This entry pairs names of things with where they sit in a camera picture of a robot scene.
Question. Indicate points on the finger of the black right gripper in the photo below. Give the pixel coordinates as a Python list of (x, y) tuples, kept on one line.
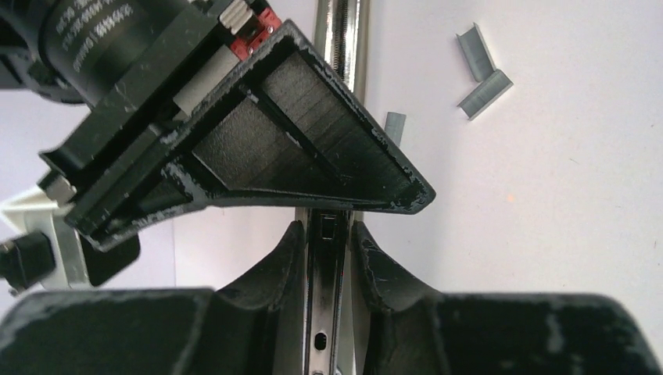
[(311, 150)]

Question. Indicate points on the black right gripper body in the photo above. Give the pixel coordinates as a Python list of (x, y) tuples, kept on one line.
[(176, 90)]

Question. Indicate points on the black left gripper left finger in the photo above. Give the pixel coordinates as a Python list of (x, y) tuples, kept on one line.
[(254, 325)]

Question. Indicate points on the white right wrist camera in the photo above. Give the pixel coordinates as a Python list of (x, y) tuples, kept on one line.
[(49, 252)]

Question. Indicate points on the silver staple strip piece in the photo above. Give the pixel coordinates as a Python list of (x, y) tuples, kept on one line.
[(394, 126)]

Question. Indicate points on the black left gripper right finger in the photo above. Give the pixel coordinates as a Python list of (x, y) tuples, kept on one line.
[(415, 329)]

